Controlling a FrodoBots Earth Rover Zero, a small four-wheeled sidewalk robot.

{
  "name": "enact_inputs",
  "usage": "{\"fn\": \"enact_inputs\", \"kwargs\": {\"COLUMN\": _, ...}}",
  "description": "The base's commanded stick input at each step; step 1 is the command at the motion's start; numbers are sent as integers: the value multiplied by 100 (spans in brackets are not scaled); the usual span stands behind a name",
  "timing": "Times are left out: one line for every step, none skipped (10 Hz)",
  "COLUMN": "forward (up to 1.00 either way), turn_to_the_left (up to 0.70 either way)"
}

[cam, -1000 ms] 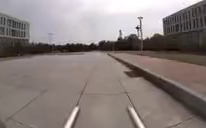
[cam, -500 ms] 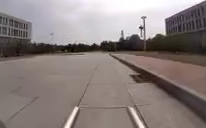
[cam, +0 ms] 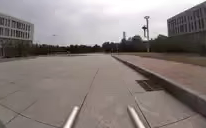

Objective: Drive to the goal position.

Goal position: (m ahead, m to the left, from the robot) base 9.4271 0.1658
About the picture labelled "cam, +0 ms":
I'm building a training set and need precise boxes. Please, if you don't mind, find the grey stone kerb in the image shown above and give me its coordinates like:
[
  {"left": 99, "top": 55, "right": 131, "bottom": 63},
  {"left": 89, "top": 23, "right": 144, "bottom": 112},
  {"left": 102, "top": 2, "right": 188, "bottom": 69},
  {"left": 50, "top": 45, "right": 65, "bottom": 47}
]
[{"left": 111, "top": 54, "right": 206, "bottom": 124}]

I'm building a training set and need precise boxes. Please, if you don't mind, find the dry grass strip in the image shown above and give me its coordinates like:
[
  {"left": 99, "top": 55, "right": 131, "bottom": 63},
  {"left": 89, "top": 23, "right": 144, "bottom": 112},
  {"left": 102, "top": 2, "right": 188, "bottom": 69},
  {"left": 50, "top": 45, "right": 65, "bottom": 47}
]
[{"left": 137, "top": 53, "right": 206, "bottom": 70}]

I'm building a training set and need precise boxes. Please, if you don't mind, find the reddish brick raised pavement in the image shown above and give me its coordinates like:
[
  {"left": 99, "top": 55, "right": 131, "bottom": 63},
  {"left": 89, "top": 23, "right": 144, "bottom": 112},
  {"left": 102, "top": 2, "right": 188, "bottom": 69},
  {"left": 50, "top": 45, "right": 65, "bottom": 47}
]
[{"left": 113, "top": 54, "right": 206, "bottom": 100}]

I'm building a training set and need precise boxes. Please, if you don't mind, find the pale multi-storey building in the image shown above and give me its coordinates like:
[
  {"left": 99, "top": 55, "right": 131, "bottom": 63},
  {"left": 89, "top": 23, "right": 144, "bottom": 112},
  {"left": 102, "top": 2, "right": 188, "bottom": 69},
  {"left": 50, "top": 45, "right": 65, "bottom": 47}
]
[{"left": 0, "top": 9, "right": 35, "bottom": 58}]

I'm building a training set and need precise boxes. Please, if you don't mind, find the grey multi-storey building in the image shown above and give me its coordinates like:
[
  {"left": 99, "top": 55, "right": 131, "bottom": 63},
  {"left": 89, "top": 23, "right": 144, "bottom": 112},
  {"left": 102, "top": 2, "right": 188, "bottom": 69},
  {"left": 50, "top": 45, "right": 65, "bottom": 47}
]
[{"left": 166, "top": 0, "right": 206, "bottom": 54}]

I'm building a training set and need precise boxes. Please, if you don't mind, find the tall lamp pole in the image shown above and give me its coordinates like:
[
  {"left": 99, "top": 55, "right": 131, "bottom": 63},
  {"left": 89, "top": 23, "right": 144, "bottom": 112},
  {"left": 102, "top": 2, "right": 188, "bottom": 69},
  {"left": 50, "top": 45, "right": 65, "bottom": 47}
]
[{"left": 141, "top": 15, "right": 151, "bottom": 53}]

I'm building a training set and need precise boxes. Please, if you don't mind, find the robot's own part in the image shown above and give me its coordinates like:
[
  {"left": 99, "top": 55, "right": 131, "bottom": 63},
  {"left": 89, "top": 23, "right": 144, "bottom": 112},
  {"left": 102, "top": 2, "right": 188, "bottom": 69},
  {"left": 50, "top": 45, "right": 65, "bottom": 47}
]
[
  {"left": 63, "top": 105, "right": 81, "bottom": 128},
  {"left": 126, "top": 105, "right": 146, "bottom": 128}
]

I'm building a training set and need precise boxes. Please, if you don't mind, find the metal drain grate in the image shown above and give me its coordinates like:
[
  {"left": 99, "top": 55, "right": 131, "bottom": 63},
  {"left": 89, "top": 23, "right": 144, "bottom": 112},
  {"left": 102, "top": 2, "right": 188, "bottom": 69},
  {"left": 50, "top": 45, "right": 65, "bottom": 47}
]
[{"left": 135, "top": 78, "right": 165, "bottom": 92}]

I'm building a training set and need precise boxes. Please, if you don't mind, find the row of trees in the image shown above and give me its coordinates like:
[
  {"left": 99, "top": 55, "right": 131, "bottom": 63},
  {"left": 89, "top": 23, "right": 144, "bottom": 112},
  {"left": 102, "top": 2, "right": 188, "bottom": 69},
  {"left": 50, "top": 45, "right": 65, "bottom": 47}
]
[{"left": 4, "top": 34, "right": 206, "bottom": 57}]

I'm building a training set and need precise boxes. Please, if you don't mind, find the grey stone slab pavement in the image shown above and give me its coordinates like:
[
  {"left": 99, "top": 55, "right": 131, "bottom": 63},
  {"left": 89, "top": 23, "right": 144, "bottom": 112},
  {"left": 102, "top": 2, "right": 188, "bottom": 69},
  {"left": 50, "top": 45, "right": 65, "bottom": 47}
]
[{"left": 0, "top": 53, "right": 206, "bottom": 128}]

